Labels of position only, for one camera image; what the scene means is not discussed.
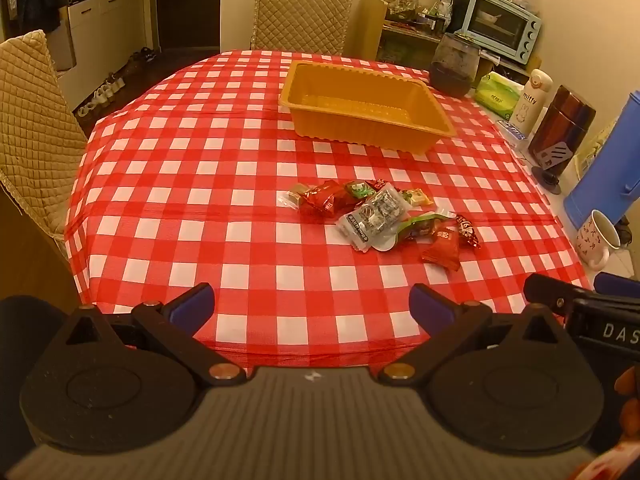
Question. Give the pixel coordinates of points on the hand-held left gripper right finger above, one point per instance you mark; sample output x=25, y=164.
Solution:
x=429, y=307

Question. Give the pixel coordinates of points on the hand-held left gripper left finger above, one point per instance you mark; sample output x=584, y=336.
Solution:
x=192, y=306

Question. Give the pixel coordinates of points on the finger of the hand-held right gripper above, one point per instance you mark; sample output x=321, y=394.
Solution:
x=550, y=292
x=620, y=285

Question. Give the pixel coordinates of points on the red packet white print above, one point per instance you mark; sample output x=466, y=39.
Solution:
x=442, y=249

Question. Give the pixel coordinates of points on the white snack packet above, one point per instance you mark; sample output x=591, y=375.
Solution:
x=384, y=245

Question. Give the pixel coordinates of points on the green snack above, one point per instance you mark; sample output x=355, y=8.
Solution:
x=420, y=222

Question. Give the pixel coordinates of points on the clear cookie packet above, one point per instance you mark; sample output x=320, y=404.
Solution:
x=372, y=215

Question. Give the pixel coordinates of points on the yellow green snack packet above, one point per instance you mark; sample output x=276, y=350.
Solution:
x=417, y=195

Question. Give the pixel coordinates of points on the small red candy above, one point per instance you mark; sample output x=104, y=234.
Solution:
x=376, y=183

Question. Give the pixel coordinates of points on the green white candy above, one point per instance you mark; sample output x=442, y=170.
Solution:
x=360, y=189

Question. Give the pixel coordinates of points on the small clear brown candy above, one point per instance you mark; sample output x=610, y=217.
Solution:
x=291, y=196

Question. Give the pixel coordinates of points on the large red snack packet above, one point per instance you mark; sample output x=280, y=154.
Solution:
x=322, y=195

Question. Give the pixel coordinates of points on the orange plastic tray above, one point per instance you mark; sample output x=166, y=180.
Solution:
x=350, y=91

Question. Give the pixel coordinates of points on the person's right hand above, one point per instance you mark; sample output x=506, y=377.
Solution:
x=630, y=400

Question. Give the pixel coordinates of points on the white patterned mug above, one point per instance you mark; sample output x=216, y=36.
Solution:
x=592, y=242

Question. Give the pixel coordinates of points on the blue thermos jug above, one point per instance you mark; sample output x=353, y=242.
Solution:
x=607, y=175

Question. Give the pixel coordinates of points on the red checkered tablecloth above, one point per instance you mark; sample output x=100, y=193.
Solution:
x=200, y=185

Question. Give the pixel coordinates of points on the grey metal phone stand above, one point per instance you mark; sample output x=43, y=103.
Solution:
x=552, y=157

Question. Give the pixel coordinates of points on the blue gum pack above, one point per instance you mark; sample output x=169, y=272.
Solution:
x=512, y=130

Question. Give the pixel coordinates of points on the brown metal thermos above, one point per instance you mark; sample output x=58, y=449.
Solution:
x=562, y=120

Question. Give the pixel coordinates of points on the white rabbit print bottle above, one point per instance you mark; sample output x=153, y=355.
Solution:
x=532, y=100

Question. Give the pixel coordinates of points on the green tissue pack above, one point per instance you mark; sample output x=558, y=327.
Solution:
x=496, y=94

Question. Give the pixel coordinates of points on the row of shoes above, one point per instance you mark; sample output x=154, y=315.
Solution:
x=107, y=85

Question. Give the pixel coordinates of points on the beige quilted chair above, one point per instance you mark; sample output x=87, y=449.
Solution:
x=300, y=15
x=35, y=125

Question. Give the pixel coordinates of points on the dark plastic jar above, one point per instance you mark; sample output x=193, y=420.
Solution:
x=454, y=67

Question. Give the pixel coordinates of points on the light blue toaster oven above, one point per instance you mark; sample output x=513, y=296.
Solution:
x=502, y=22

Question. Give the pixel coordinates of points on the wooden shelf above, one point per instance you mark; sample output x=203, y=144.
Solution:
x=372, y=25

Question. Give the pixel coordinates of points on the dark door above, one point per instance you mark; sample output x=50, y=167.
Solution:
x=190, y=5

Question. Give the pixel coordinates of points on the white cabinet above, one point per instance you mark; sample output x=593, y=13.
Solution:
x=105, y=15

